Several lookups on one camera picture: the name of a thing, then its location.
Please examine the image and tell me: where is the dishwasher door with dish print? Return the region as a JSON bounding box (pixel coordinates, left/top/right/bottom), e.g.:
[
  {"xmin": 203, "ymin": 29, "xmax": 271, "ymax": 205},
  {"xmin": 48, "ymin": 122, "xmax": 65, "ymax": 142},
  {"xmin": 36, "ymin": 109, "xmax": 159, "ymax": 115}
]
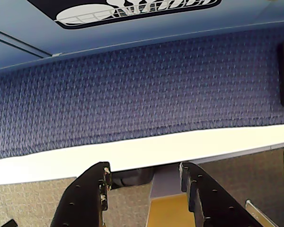
[{"xmin": 37, "ymin": 0, "xmax": 284, "ymax": 59}]

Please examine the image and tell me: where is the silver metal bracket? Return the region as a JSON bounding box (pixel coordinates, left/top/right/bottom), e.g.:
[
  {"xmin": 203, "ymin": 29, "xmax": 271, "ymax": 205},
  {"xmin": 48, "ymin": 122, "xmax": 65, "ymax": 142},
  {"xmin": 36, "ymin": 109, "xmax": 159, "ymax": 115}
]
[{"xmin": 245, "ymin": 199, "xmax": 276, "ymax": 227}]

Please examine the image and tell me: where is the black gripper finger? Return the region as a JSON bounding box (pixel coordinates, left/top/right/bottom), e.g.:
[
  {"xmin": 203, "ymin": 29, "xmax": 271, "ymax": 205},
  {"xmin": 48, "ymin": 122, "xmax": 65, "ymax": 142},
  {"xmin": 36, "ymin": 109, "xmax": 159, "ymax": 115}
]
[
  {"xmin": 49, "ymin": 161, "xmax": 113, "ymax": 227},
  {"xmin": 179, "ymin": 161, "xmax": 262, "ymax": 227}
]

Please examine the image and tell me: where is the yellow flat block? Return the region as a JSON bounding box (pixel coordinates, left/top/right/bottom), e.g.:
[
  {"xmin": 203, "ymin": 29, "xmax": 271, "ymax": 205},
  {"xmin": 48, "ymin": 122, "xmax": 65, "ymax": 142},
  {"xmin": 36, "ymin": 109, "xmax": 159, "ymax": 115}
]
[{"xmin": 147, "ymin": 192, "xmax": 190, "ymax": 227}]

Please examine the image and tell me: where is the blue toy kitchen unit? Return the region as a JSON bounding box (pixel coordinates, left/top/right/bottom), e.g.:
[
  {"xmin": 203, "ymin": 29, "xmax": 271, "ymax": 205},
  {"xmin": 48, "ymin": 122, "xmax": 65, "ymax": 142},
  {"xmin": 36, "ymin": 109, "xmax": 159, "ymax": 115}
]
[{"xmin": 0, "ymin": 0, "xmax": 284, "ymax": 73}]

